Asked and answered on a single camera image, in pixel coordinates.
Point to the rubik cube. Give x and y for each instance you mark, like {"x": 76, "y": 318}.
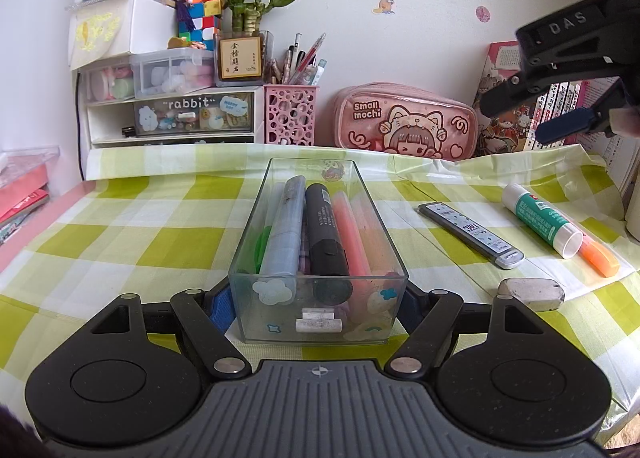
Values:
{"x": 199, "y": 21}

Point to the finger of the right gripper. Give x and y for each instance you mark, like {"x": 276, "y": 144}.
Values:
{"x": 517, "y": 89}
{"x": 588, "y": 120}

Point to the grey white eraser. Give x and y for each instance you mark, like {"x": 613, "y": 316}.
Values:
{"x": 539, "y": 294}

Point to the printed paper stack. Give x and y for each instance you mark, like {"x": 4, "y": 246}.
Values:
{"x": 621, "y": 154}

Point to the blue spine book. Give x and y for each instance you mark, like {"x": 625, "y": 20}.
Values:
{"x": 542, "y": 112}

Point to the black grey marker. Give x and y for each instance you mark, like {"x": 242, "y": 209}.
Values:
{"x": 327, "y": 257}

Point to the white cardboard box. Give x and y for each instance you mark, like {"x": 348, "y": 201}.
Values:
{"x": 105, "y": 29}

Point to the pink cartoon book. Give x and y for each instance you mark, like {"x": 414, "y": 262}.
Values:
{"x": 503, "y": 125}

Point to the lucky bamboo plant pot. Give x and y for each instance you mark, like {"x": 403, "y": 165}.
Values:
{"x": 243, "y": 53}

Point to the purple cartoon pen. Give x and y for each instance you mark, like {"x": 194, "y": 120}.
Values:
{"x": 304, "y": 258}

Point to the blue grey marker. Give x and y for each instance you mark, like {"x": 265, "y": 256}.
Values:
{"x": 280, "y": 261}

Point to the pink cartoon pencil case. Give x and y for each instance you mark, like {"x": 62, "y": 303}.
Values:
{"x": 403, "y": 120}

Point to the clear storage box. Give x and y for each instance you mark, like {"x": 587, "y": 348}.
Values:
{"x": 141, "y": 76}

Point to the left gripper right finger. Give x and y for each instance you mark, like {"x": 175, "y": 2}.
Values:
{"x": 429, "y": 317}

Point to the green checkered tablecloth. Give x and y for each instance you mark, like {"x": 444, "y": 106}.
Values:
{"x": 163, "y": 219}

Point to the white drawer organizer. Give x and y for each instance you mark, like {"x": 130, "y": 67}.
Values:
{"x": 214, "y": 115}

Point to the orange cap highlighter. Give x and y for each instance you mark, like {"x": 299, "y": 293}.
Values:
{"x": 599, "y": 257}

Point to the pens in holder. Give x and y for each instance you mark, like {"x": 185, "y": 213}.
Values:
{"x": 299, "y": 67}

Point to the gloved right hand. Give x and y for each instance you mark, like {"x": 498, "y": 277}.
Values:
{"x": 626, "y": 122}

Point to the clear tray with pink books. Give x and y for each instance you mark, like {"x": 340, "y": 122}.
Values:
{"x": 24, "y": 185}

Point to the green cap highlighter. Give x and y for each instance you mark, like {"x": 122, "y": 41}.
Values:
{"x": 260, "y": 247}

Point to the pink highlighter pen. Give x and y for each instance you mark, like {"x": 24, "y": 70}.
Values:
{"x": 364, "y": 281}

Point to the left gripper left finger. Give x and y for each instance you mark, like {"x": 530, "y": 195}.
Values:
{"x": 203, "y": 317}

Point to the pencil lead refill case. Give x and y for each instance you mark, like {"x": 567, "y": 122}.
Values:
{"x": 472, "y": 234}

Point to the pink perforated pen holder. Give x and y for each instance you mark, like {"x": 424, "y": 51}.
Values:
{"x": 290, "y": 111}

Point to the white green glue stick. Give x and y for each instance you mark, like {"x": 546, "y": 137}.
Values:
{"x": 548, "y": 223}

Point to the clear plastic organizer box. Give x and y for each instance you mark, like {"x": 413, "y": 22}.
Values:
{"x": 305, "y": 320}

